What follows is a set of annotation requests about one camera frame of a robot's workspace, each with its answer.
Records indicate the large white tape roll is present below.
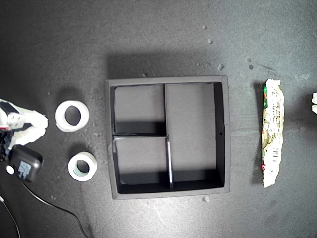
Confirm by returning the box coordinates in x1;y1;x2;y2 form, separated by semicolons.
54;100;90;132

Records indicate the snack bar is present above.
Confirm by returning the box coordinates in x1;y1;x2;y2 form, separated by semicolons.
260;78;285;188

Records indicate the small white tape roll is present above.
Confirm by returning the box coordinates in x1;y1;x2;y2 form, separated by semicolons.
67;151;98;183

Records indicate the black tray with wells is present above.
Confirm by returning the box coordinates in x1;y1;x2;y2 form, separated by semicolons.
105;75;231;200

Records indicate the small black camera box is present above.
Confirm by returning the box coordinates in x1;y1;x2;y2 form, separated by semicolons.
6;145;44;184

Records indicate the thin dark cable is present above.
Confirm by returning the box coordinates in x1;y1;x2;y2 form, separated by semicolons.
0;194;21;238

